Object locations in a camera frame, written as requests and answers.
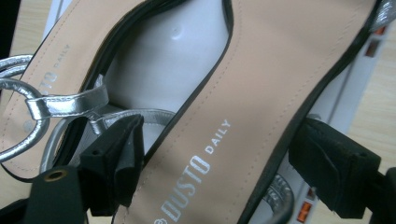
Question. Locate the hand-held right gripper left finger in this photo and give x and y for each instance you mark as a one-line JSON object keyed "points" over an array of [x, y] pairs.
{"points": [[112, 168]]}

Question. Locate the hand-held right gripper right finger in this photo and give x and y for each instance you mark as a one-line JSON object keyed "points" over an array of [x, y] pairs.
{"points": [[339, 168]]}

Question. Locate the black silver high-heel sandal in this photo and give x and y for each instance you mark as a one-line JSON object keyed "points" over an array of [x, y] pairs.
{"points": [[264, 77], [62, 40]]}

